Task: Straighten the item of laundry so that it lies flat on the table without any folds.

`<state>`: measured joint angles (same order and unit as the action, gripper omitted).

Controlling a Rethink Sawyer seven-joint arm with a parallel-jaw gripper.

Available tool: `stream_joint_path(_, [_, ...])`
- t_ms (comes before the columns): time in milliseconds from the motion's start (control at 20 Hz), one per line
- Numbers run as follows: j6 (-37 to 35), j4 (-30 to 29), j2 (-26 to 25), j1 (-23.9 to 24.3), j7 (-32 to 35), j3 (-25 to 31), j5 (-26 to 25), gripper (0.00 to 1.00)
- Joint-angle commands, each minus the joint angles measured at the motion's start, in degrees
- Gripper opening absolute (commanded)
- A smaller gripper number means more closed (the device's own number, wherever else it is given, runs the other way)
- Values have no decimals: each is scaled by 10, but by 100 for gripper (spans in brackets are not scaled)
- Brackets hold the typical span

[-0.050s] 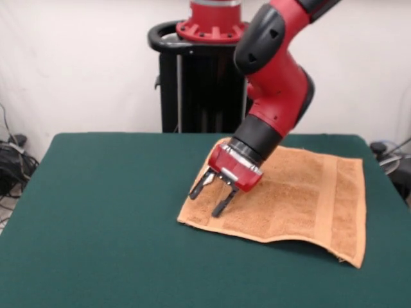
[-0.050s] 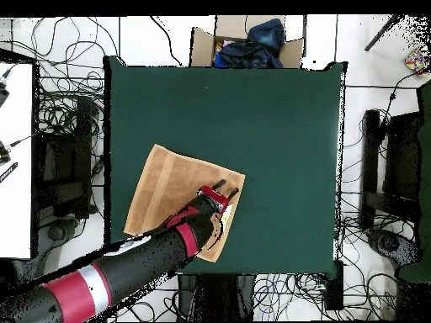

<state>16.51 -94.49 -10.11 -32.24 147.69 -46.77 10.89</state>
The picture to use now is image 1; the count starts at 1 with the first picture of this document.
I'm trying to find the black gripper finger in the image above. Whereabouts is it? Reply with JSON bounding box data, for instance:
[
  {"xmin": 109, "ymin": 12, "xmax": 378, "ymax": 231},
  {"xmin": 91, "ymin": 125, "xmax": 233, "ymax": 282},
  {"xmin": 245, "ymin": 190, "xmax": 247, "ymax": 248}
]
[
  {"xmin": 211, "ymin": 187, "xmax": 240, "ymax": 219},
  {"xmin": 188, "ymin": 169, "xmax": 216, "ymax": 201}
]

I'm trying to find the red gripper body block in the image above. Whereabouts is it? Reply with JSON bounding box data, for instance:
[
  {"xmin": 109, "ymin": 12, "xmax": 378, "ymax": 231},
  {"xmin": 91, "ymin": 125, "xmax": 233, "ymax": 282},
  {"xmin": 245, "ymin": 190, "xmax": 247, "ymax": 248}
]
[{"xmin": 208, "ymin": 143, "xmax": 265, "ymax": 193}]

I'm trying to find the orange terry towel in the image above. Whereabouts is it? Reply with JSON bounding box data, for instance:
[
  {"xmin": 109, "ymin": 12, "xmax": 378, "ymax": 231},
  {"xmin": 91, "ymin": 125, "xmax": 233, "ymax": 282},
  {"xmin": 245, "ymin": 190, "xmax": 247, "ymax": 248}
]
[{"xmin": 176, "ymin": 137, "xmax": 368, "ymax": 270}]

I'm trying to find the dark green table cloth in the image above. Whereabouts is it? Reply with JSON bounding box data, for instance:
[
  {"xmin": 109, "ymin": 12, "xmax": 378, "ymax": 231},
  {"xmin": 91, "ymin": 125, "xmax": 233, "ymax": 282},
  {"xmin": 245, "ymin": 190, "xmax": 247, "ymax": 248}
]
[{"xmin": 0, "ymin": 132, "xmax": 411, "ymax": 308}]

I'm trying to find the grey round disc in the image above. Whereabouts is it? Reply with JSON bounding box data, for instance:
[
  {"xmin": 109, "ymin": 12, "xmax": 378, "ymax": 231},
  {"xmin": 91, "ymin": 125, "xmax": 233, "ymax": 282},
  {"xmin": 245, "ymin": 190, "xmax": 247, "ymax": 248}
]
[{"xmin": 378, "ymin": 153, "xmax": 402, "ymax": 176}]

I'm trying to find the black bulky object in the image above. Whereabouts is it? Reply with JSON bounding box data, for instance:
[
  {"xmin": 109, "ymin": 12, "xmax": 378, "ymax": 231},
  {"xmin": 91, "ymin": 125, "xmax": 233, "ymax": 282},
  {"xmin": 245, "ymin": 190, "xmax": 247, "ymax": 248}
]
[{"xmin": 390, "ymin": 166, "xmax": 411, "ymax": 206}]

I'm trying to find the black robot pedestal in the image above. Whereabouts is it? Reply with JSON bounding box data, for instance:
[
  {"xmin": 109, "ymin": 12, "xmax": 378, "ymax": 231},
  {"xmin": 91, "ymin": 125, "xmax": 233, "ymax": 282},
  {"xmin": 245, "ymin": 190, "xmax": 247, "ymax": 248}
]
[{"xmin": 147, "ymin": 21, "xmax": 258, "ymax": 134}]

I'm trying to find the black cable bundle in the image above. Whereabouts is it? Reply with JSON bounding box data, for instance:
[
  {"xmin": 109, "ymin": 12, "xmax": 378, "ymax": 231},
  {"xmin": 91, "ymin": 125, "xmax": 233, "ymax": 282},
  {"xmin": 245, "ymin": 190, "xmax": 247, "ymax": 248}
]
[{"xmin": 0, "ymin": 102, "xmax": 41, "ymax": 206}]

